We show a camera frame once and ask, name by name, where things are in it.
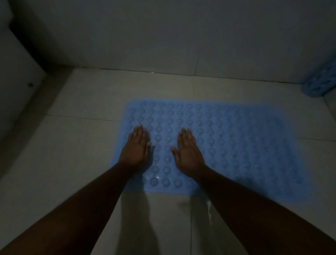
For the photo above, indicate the person's right hand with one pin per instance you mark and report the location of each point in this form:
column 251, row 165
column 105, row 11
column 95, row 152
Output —
column 189, row 160

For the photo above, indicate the person's left hand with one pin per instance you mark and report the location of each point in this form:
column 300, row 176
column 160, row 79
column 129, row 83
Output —
column 133, row 153

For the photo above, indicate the person's right little finger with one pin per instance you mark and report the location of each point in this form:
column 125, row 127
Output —
column 194, row 141

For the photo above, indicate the person's right middle finger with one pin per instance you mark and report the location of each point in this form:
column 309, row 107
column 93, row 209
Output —
column 184, row 136

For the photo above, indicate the person's right thumb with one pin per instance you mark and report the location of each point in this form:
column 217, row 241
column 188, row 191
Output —
column 175, row 153

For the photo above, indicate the person's left middle finger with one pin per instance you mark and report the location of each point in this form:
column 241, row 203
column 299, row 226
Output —
column 140, row 133

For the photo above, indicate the person's left thumb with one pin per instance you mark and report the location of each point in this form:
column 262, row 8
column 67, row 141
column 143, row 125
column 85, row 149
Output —
column 148, row 149

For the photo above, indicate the person's left little finger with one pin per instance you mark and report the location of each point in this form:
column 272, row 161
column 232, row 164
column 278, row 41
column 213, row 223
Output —
column 130, row 137

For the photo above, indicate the blue bubbled bath mat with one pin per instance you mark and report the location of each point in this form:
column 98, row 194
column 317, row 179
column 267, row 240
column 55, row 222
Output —
column 236, row 147

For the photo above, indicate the person's right forearm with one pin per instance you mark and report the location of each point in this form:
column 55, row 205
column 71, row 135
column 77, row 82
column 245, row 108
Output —
column 257, row 218

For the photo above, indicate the person's left forearm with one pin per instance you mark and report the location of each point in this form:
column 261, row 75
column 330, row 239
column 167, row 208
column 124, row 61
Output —
column 78, row 210

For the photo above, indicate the blue perforated plastic mat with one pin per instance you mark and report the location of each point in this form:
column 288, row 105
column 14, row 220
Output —
column 321, row 78

